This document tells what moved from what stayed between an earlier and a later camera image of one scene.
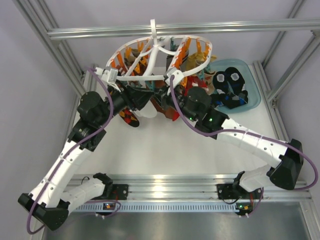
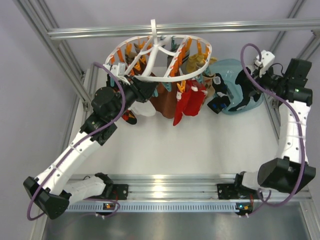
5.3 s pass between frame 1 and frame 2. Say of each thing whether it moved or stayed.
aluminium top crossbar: stayed
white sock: stayed
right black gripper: moved
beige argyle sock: stayed
